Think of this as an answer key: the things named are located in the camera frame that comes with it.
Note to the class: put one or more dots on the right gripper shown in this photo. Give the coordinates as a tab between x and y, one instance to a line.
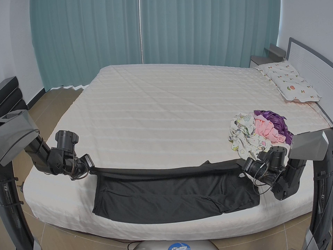
251	167

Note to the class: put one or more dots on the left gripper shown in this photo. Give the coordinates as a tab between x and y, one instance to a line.
88	163

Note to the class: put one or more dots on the black polo shirt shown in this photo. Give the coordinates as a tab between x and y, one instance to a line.
169	194

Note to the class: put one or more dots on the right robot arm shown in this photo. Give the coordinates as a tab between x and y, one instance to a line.
308	146

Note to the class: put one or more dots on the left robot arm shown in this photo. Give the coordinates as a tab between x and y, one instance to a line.
13	131

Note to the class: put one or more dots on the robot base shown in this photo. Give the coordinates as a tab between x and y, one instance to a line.
174	245

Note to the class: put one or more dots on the bed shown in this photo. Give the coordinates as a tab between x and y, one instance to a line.
169	100

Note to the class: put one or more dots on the white printed garment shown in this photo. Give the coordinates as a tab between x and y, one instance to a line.
244	137

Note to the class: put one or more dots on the pink garment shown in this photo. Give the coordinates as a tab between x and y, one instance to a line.
265	130

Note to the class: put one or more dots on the purple garment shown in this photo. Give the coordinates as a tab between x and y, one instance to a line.
278	124

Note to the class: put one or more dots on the white printed pillow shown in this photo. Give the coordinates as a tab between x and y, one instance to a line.
288	81

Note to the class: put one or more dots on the black chest of drawers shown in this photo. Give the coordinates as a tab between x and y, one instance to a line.
10	95

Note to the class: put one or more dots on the grey bedside table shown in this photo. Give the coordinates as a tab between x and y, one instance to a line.
262	60

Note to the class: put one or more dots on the blue-green curtain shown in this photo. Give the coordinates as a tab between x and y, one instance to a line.
208	22
85	35

